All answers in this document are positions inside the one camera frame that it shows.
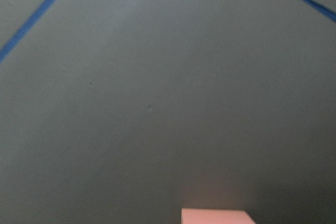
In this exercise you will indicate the orange foam cube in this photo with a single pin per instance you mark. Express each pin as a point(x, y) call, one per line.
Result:
point(212, 216)

